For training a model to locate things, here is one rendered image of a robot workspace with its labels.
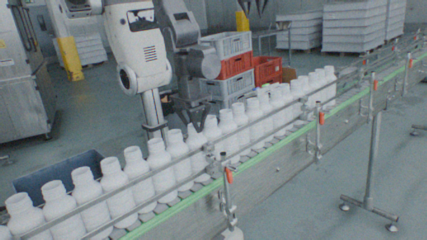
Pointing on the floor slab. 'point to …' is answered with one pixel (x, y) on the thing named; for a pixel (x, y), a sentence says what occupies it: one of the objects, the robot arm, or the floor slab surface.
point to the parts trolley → (269, 40)
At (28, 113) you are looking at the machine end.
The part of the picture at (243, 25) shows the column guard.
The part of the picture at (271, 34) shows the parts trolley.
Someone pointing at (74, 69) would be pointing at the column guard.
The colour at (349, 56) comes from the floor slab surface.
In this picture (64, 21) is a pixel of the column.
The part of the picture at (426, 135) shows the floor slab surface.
